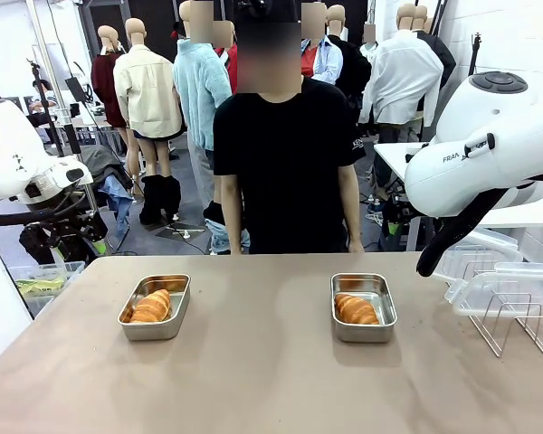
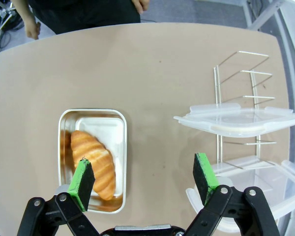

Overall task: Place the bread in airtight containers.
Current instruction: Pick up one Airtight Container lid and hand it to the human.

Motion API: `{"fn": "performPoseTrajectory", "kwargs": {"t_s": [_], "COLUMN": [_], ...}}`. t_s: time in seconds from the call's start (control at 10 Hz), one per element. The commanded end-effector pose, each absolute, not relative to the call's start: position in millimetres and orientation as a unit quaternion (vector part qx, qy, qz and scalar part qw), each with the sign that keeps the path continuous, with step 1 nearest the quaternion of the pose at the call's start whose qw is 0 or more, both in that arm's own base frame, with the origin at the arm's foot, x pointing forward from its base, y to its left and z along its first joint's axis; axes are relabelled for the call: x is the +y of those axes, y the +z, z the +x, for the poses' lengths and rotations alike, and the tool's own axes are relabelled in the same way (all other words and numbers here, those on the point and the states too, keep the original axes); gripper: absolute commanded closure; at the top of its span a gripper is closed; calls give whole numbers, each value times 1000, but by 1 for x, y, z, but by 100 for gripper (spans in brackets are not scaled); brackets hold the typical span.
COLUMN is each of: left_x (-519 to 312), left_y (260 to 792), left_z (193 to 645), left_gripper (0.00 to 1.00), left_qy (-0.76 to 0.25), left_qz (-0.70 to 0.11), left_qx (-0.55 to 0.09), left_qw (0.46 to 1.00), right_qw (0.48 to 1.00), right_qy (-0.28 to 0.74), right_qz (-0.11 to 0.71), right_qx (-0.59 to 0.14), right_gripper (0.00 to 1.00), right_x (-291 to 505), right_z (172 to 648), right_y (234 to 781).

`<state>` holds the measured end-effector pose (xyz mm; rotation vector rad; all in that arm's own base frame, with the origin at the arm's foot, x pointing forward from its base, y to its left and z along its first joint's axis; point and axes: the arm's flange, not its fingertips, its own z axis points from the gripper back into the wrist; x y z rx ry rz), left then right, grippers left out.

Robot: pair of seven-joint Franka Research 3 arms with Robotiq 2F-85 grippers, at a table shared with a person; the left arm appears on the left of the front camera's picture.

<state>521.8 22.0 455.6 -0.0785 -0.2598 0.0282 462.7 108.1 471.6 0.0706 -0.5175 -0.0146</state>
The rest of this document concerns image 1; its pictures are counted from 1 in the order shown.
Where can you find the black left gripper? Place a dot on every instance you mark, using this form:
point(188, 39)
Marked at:
point(72, 230)

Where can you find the golden brown croissant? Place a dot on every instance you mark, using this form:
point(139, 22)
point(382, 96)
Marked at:
point(355, 308)
point(151, 307)

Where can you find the clear plastic clip lid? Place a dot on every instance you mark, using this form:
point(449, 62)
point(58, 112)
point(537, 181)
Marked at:
point(502, 289)
point(493, 246)

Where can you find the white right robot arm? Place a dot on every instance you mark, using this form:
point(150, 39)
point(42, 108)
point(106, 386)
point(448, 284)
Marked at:
point(479, 158)

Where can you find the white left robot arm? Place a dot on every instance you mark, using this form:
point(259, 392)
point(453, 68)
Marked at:
point(4, 149)

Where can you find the person's left forearm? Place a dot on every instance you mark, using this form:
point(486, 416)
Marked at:
point(352, 217)

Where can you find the person's right hand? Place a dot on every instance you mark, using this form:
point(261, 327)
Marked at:
point(235, 244)

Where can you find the person's left hand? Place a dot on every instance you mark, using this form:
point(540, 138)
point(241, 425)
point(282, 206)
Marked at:
point(355, 246)

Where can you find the clear plastic storage bin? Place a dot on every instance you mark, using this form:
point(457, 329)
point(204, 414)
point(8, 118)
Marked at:
point(70, 267)

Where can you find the yellow green packets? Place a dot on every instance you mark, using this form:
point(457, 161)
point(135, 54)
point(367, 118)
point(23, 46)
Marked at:
point(40, 285)

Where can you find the hanging blue jeans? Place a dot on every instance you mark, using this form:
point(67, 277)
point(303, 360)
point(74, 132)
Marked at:
point(120, 203)

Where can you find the dark clothes pile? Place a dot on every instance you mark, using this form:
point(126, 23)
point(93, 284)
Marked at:
point(101, 165)

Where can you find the bunched black trousers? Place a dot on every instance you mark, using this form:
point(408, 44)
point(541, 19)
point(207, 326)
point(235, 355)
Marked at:
point(156, 199)

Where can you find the rectangular stainless steel container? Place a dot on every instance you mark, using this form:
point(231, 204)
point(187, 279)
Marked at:
point(149, 332)
point(364, 333)

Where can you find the bunched jeans and black cloth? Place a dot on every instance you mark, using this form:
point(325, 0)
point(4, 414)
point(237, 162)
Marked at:
point(217, 235)

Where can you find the seated person in striped shirt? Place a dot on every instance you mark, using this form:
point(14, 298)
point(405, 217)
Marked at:
point(45, 97)

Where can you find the black device on stand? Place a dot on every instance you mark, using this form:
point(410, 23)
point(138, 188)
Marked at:
point(74, 88)

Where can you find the mannequin in dark red sweater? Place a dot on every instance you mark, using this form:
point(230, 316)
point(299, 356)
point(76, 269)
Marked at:
point(106, 86)

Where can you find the mannequin in cream jacket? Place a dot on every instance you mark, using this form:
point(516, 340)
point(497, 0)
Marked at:
point(147, 90)

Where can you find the mannequin in light blue fleece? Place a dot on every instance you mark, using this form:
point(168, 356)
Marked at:
point(199, 90)

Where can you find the person in black t-shirt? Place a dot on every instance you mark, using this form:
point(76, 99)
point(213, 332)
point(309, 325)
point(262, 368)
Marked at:
point(285, 158)

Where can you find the mannequin in red jacket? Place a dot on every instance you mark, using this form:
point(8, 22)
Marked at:
point(231, 63)

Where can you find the mannequin in blue open shirt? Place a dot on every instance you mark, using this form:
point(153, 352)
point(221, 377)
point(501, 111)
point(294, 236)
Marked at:
point(328, 59)

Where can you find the mannequin in black jacket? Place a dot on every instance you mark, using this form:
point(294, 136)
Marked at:
point(355, 72)

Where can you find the mannequin in white shirt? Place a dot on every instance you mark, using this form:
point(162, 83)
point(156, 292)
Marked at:
point(402, 77)

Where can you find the mannequin in black coat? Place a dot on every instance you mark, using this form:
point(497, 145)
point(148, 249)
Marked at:
point(443, 59)

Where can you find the flat mannequin base plate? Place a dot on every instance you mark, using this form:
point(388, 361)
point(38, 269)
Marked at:
point(176, 233)

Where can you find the silver aluminium frame post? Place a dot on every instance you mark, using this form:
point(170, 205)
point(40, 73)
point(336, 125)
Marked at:
point(50, 68)

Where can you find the black tripod by wall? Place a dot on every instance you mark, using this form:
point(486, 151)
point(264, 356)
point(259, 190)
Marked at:
point(474, 59)

